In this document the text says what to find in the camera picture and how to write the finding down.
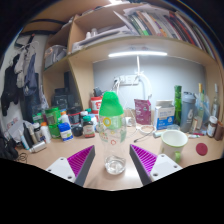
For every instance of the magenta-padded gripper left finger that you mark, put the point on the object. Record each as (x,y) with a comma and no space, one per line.
(63,166)

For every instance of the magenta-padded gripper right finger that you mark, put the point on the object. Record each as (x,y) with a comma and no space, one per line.
(161,166)

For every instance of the clear bottle with green cap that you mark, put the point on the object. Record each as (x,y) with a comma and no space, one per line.
(112,126)

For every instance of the grey water bottle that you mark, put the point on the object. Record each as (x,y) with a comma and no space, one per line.
(187,113)

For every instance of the light blue hairbrush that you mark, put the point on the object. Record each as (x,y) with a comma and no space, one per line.
(159,134)

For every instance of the white tape roll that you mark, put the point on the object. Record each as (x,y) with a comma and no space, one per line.
(141,129)

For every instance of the flat round red coaster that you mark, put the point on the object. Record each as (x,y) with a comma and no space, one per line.
(201,149)

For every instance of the dark supplement bottle green lid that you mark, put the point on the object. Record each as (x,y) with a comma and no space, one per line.
(88,128)

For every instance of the green canister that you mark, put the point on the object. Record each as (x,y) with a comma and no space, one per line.
(52,116)

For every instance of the pink pouch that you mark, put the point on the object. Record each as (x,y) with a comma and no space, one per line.
(142,111)

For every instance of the tall green bottle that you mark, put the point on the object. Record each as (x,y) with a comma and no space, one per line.
(178,103)

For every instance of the red and white canister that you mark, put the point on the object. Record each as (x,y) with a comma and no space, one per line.
(96,105)

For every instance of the clear glass bottle white cap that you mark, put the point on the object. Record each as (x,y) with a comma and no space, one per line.
(215,106)

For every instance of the hanging clothes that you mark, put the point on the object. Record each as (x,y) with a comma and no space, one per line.
(20,76)

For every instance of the wooden shelf unit with books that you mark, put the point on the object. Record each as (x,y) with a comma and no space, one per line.
(86,66)

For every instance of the white LED light bar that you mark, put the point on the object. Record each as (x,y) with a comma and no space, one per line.
(136,53)

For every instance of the white wall power outlet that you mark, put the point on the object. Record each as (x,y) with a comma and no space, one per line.
(128,80)

